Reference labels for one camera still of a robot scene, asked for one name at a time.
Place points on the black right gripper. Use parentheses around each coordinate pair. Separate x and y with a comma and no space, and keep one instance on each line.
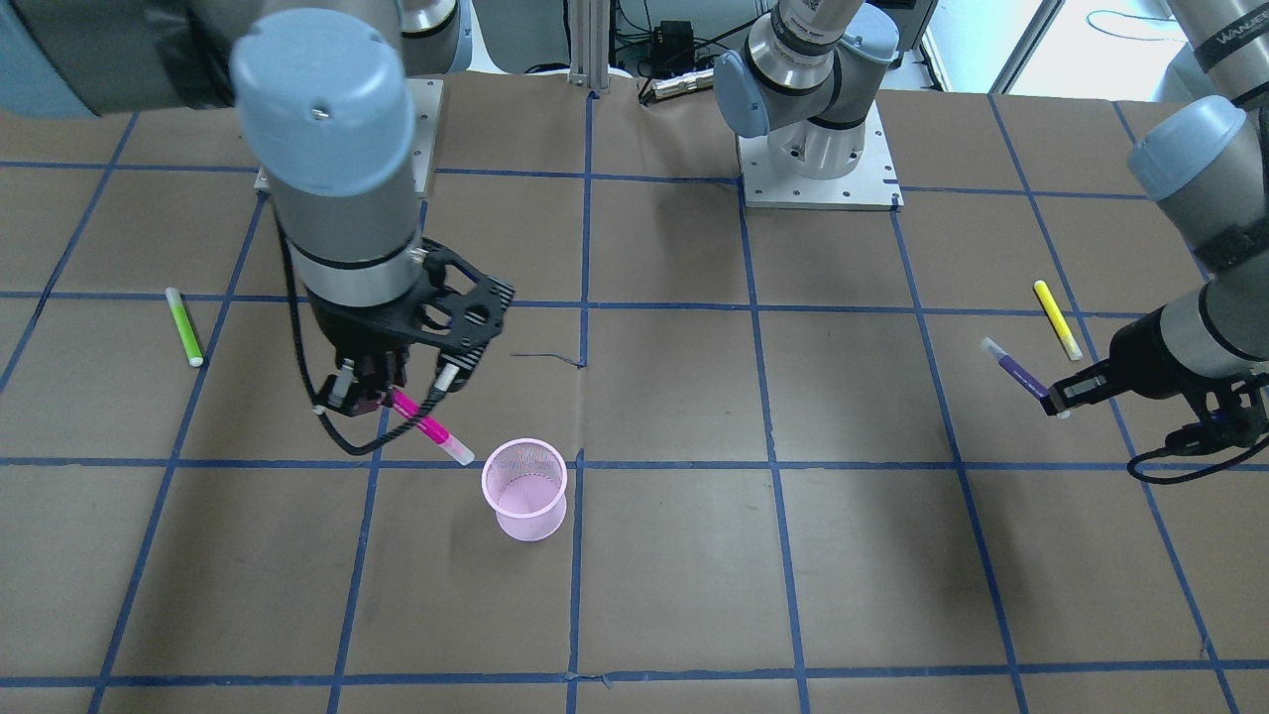
(351,342)

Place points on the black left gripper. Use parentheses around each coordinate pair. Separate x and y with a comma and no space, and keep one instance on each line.
(1147,350)

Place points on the pink highlighter pen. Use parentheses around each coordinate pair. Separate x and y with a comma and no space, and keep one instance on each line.
(438,434)

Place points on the purple highlighter pen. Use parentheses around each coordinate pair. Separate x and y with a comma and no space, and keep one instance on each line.
(1022,377)

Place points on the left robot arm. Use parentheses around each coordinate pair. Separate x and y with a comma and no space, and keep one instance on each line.
(800,96)

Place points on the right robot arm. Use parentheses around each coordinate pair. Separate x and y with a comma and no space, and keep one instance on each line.
(321,90)

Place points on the pink mesh cup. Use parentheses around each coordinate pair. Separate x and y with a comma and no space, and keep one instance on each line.
(525,483)

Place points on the yellow highlighter pen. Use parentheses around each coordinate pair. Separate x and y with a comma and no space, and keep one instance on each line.
(1058,322)

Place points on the green highlighter pen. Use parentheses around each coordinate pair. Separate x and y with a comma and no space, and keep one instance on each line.
(185,328)

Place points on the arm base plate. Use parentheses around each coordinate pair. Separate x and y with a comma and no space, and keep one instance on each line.
(421,139)
(806,166)

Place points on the aluminium frame post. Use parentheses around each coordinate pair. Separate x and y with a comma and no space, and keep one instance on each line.
(588,32)

